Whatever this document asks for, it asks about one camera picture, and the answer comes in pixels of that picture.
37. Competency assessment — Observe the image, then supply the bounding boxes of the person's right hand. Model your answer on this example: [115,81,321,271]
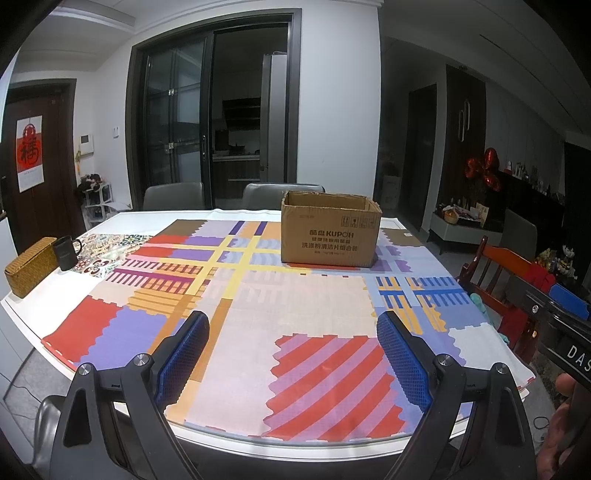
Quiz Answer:
[536,373,590,479]

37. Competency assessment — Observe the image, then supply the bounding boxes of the red wooden chair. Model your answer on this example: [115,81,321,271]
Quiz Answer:
[457,236,556,363]

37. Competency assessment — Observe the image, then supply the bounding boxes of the dark grey side chair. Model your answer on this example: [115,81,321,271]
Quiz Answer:
[499,210,537,262]

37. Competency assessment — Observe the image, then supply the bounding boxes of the white low side table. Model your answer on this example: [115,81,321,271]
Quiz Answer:
[429,207,502,250]

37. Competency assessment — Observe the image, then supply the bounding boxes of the patterned floral placemat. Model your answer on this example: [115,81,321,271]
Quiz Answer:
[72,234,151,279]

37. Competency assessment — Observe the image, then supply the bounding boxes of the woven wicker tissue box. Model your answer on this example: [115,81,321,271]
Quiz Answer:
[4,237,58,299]

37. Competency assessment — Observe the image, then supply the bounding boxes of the red heart balloons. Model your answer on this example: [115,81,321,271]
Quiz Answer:
[465,148,500,191]

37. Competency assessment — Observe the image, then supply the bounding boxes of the black mug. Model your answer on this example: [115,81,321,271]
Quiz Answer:
[52,236,83,271]

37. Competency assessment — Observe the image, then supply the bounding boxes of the colourful patchwork tablecloth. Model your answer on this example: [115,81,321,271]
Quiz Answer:
[42,220,534,443]

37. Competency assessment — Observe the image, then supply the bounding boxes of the white shoe rack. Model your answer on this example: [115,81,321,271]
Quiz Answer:
[74,173,112,230]

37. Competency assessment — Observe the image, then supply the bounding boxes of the grey chair left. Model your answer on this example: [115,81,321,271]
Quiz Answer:
[142,182,205,211]

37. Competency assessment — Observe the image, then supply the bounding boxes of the brown cardboard box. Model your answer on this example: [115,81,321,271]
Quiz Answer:
[280,191,382,268]

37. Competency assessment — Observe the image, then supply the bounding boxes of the grey chair right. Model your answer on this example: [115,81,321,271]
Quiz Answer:
[242,183,325,210]

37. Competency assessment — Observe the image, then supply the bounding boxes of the red fu door poster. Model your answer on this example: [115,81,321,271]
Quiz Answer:
[15,115,44,193]

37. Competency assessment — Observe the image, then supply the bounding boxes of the dark sliding glass door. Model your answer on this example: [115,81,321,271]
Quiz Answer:
[125,8,303,209]

